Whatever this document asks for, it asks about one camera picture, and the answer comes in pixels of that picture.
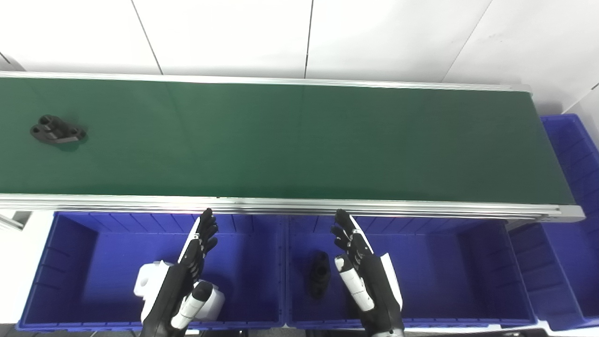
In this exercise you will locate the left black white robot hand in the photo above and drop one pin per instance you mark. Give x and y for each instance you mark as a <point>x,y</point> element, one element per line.
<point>174,290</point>

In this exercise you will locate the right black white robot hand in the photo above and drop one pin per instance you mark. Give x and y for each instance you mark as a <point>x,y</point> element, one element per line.
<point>376,290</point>

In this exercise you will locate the black flange part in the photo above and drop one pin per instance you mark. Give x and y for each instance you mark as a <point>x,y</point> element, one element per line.
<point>319,276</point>
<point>57,130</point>

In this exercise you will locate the blue bin with black parts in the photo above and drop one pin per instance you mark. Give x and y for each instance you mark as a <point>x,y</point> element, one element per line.
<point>444,281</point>

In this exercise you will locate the blue bin with white parts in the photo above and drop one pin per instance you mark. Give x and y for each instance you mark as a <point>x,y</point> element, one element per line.
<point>93,281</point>

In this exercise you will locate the green conveyor belt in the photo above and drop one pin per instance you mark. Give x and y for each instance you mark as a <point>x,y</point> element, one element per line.
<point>290,140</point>
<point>327,206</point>

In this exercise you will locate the blue bin at conveyor end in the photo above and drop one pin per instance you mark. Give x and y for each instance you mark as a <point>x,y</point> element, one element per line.
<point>568,187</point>

